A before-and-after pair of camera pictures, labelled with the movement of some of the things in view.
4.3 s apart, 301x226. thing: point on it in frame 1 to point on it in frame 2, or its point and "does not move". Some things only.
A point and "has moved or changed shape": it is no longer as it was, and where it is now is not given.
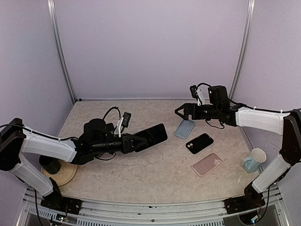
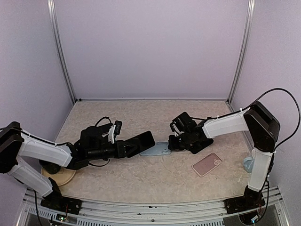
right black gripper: x=188 y=108 to x=172 y=146
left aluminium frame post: x=53 y=12 does not move
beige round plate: x=66 y=173 does not move
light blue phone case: x=184 y=128 has moved or changed shape
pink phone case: x=203 y=166 does not move
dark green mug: x=51 y=165 does not move
